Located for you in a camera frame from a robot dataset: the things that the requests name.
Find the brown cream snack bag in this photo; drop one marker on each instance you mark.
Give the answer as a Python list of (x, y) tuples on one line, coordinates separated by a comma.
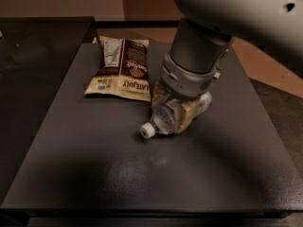
[(123, 69)]

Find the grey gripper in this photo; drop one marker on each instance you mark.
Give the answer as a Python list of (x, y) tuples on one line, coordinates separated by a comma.
[(186, 83)]

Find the clear blue plastic bottle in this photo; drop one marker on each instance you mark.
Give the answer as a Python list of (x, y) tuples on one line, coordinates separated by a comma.
[(162, 119)]

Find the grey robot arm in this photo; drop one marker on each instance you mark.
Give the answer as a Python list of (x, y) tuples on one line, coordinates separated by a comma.
[(205, 34)]

